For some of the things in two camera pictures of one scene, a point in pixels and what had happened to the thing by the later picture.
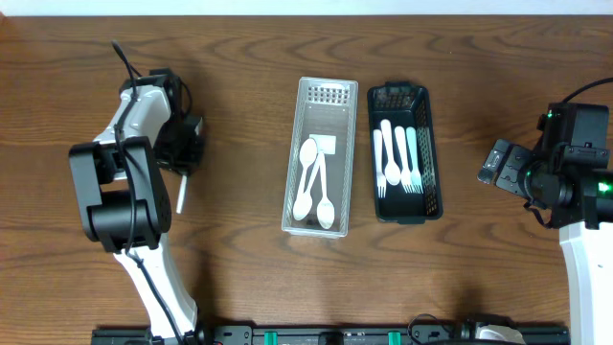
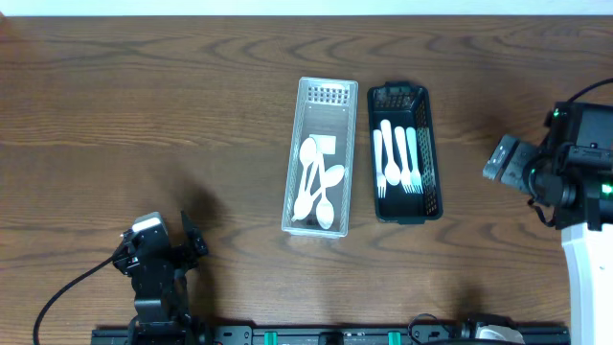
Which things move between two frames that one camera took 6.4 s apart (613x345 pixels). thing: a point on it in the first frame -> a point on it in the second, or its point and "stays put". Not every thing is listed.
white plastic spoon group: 393,172 stays put
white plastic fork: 379,162 stays put
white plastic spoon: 180,199 -> 304,205
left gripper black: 187,156 -> 175,254
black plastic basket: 404,104 stays put
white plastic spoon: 326,212 stays put
